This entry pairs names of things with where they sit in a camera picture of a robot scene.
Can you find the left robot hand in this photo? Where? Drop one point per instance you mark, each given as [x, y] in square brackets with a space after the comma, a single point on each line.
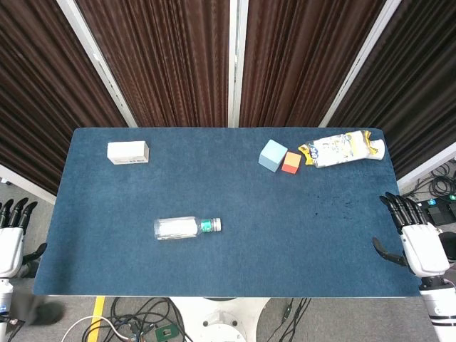
[10, 249]

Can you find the white frame post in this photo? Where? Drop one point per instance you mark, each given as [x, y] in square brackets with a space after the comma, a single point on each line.
[235, 64]
[361, 60]
[97, 60]

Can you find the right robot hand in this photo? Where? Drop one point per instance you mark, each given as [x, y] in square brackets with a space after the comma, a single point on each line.
[425, 249]

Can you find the white frame beam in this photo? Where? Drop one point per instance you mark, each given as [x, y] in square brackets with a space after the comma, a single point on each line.
[427, 166]
[25, 185]

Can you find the brown curtain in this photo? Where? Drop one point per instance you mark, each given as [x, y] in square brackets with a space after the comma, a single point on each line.
[420, 89]
[303, 64]
[35, 89]
[160, 64]

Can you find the yellow white snack bag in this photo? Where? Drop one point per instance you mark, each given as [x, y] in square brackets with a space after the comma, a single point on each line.
[338, 149]

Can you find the black pedal boxes with lights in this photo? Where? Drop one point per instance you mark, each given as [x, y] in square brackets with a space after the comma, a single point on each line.
[438, 213]

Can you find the white cardboard box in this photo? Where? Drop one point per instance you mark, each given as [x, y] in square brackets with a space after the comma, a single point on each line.
[126, 151]

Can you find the green circuit board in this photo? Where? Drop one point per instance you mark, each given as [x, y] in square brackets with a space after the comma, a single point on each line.
[165, 333]

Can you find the blue felt table mat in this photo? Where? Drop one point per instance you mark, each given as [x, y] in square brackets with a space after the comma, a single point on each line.
[228, 185]

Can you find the yellow floor tape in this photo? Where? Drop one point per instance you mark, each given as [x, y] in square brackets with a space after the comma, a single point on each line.
[97, 313]

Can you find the light blue cube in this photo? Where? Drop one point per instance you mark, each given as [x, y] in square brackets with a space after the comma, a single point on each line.
[272, 155]

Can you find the orange block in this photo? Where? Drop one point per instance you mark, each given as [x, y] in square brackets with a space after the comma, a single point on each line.
[291, 162]

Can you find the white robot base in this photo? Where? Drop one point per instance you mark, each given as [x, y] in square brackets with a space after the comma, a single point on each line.
[221, 320]

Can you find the clear plastic bottle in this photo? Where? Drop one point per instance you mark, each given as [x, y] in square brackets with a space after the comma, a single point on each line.
[176, 228]

